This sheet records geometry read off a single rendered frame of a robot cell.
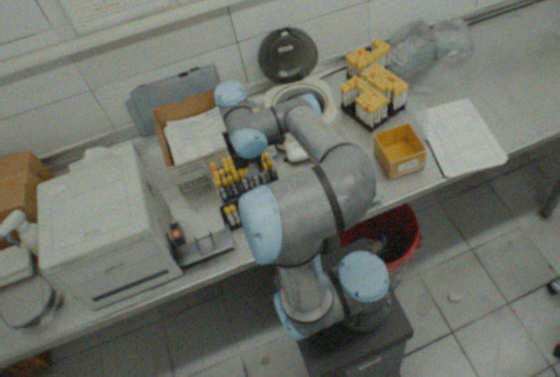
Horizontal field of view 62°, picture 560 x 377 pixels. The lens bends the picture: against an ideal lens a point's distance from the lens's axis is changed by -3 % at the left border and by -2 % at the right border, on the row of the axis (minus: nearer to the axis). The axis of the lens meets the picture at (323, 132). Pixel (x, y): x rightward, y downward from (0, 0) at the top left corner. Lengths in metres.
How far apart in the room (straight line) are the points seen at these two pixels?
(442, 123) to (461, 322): 0.99
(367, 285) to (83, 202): 0.77
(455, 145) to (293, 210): 1.04
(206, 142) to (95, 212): 0.50
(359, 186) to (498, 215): 1.92
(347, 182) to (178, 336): 1.79
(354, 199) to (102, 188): 0.83
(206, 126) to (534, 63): 1.31
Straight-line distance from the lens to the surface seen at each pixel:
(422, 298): 2.35
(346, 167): 0.75
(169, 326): 2.45
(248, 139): 1.06
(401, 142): 1.67
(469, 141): 1.70
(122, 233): 1.28
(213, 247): 1.48
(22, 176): 1.73
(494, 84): 1.93
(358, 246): 1.38
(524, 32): 2.21
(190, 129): 1.75
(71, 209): 1.39
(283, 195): 0.72
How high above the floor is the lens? 2.19
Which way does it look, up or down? 50 degrees down
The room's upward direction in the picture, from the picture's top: 6 degrees counter-clockwise
